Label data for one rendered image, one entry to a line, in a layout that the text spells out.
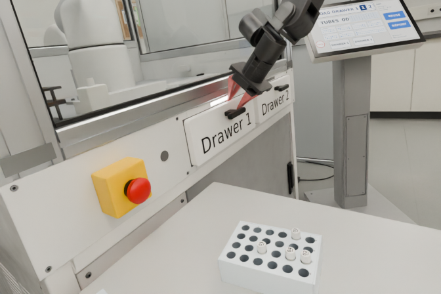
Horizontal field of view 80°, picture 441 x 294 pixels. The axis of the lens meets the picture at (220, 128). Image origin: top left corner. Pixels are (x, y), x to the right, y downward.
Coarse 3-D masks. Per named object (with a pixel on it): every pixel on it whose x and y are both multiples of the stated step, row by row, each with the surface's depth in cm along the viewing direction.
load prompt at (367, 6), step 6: (348, 6) 130; (354, 6) 130; (360, 6) 130; (366, 6) 130; (372, 6) 129; (324, 12) 130; (330, 12) 129; (336, 12) 129; (342, 12) 129; (348, 12) 129; (354, 12) 129
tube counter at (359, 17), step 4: (368, 12) 128; (372, 12) 128; (376, 12) 128; (340, 16) 128; (344, 16) 128; (348, 16) 128; (352, 16) 128; (356, 16) 128; (360, 16) 127; (364, 16) 127; (368, 16) 127; (372, 16) 127; (376, 16) 127; (344, 20) 127; (348, 20) 127; (352, 20) 127; (356, 20) 127; (360, 20) 126
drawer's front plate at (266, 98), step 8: (280, 80) 95; (288, 80) 101; (272, 88) 89; (288, 88) 101; (264, 96) 85; (272, 96) 90; (288, 96) 102; (256, 104) 81; (280, 104) 96; (256, 112) 82; (264, 112) 85; (272, 112) 90; (256, 120) 83; (264, 120) 86
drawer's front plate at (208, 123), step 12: (240, 96) 73; (216, 108) 63; (228, 108) 68; (252, 108) 78; (192, 120) 56; (204, 120) 60; (216, 120) 64; (228, 120) 68; (240, 120) 73; (252, 120) 79; (192, 132) 57; (204, 132) 60; (216, 132) 64; (228, 132) 68; (240, 132) 73; (192, 144) 57; (204, 144) 60; (216, 144) 64; (228, 144) 69; (192, 156) 58; (204, 156) 60
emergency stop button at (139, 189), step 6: (138, 180) 39; (144, 180) 40; (132, 186) 39; (138, 186) 39; (144, 186) 40; (150, 186) 41; (132, 192) 38; (138, 192) 39; (144, 192) 40; (132, 198) 39; (138, 198) 39; (144, 198) 40
